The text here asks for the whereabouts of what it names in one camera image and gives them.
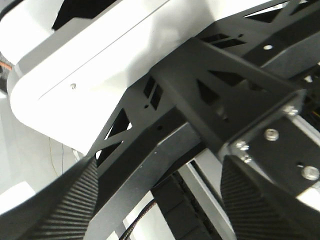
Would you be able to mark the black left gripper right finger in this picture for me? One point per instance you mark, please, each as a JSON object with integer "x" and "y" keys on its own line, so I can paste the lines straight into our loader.
{"x": 259, "y": 210}

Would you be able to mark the black metal robot frame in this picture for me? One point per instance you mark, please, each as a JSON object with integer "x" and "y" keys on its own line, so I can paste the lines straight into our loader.
{"x": 231, "y": 89}

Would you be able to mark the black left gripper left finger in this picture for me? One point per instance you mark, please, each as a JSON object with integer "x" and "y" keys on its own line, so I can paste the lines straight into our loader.
{"x": 60, "y": 211}

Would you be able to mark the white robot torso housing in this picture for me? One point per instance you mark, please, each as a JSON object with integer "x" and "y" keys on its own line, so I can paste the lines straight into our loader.
{"x": 65, "y": 83}

